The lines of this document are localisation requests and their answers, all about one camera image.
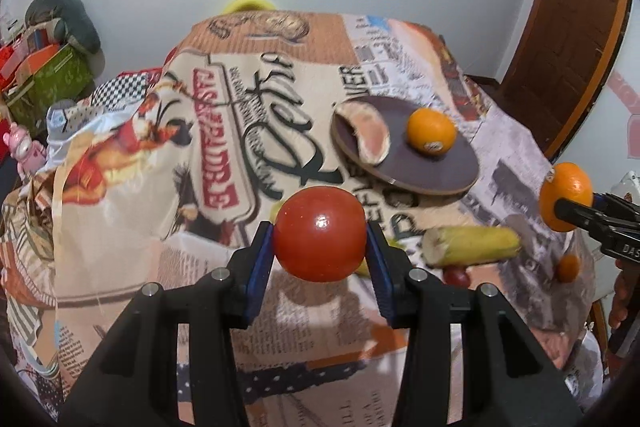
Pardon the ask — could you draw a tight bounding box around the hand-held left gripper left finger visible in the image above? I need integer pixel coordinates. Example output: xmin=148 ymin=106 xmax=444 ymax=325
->
xmin=57 ymin=221 xmax=276 ymax=427

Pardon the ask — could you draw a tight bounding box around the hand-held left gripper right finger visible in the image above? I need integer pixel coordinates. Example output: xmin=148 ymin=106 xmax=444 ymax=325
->
xmin=366 ymin=220 xmax=586 ymax=427

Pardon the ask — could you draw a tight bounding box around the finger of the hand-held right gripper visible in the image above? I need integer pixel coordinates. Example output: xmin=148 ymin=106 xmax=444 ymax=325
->
xmin=553 ymin=198 xmax=601 ymax=233

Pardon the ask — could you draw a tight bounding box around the orange with sticker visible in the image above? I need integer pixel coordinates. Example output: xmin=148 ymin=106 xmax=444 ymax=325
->
xmin=539 ymin=162 xmax=594 ymax=233
xmin=405 ymin=108 xmax=458 ymax=157

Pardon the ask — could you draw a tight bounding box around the red tomato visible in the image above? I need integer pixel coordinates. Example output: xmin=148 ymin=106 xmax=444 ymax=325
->
xmin=273 ymin=186 xmax=368 ymax=283

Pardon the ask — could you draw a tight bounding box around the dark round plate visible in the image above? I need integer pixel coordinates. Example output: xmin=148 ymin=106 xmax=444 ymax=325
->
xmin=330 ymin=95 xmax=479 ymax=196

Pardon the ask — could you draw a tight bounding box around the peeled grapefruit piece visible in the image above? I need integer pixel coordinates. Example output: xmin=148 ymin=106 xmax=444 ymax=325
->
xmin=333 ymin=102 xmax=390 ymax=166

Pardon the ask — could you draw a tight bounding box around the person's right hand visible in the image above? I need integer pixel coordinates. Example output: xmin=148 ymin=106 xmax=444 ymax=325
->
xmin=607 ymin=257 xmax=640 ymax=331

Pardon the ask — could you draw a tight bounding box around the small orange fruit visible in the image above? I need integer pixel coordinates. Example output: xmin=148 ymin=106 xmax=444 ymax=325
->
xmin=556 ymin=254 xmax=581 ymax=284

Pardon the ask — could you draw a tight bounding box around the small red fruit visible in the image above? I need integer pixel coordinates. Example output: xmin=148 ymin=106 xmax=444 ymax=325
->
xmin=443 ymin=267 xmax=471 ymax=289

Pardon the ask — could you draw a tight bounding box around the cut yellow banana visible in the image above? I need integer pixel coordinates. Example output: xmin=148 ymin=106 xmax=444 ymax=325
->
xmin=422 ymin=226 xmax=522 ymax=269

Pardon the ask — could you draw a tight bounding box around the printed tablecloth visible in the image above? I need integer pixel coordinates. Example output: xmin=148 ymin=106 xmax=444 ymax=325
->
xmin=0 ymin=9 xmax=608 ymax=427

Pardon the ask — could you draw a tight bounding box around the brown wooden door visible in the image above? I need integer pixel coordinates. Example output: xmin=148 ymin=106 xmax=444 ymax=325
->
xmin=497 ymin=0 xmax=635 ymax=160

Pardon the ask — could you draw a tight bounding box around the checkered cloth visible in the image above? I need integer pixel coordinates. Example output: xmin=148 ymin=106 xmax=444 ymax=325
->
xmin=90 ymin=68 xmax=166 ymax=108

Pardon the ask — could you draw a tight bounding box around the yellow round object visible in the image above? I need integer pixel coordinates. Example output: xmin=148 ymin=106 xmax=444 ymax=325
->
xmin=221 ymin=0 xmax=277 ymax=14

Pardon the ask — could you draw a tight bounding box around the pink toy figure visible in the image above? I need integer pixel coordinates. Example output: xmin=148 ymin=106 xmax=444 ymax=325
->
xmin=2 ymin=124 xmax=48 ymax=180

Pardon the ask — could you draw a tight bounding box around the green patterned box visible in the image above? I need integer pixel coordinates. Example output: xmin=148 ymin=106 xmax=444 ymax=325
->
xmin=2 ymin=43 xmax=96 ymax=135

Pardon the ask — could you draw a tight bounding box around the orange box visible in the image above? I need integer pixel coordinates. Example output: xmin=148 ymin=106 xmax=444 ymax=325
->
xmin=14 ymin=43 xmax=62 ymax=78

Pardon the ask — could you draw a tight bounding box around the grey stuffed cushion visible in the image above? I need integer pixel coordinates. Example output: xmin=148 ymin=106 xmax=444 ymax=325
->
xmin=24 ymin=0 xmax=102 ymax=54

